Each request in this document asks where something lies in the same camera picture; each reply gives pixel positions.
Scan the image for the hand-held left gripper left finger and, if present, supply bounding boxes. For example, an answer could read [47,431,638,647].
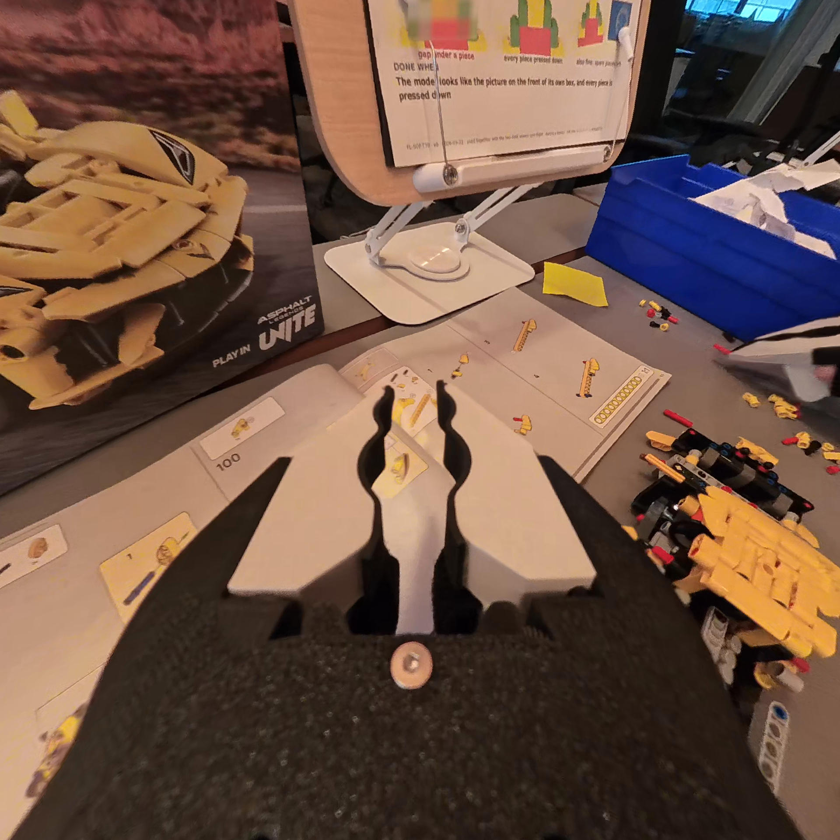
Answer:
[226,386,399,634]

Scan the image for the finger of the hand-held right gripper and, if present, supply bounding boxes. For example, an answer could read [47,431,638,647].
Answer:
[728,318,840,361]
[784,361,840,403]

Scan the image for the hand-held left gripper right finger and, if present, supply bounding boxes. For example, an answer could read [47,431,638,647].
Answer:
[433,381,597,634]

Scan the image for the yellow black toy car model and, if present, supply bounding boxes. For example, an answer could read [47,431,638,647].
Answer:
[623,427,840,795]

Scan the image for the grey desk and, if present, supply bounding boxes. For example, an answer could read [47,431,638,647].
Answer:
[0,190,840,840]

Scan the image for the blue plastic bin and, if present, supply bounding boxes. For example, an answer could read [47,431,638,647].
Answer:
[585,154,840,342]

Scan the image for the open instruction booklet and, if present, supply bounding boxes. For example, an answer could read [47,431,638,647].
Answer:
[0,289,673,815]

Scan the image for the crumpled white bags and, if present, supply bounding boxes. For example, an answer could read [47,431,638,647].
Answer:
[692,163,840,257]

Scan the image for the yellow paper note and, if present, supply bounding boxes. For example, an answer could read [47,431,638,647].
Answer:
[542,261,610,308]

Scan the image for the toy car box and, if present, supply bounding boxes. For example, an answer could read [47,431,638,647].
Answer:
[0,0,326,496]

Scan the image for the printed instruction sheet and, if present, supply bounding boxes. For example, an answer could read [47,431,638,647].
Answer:
[364,0,636,169]

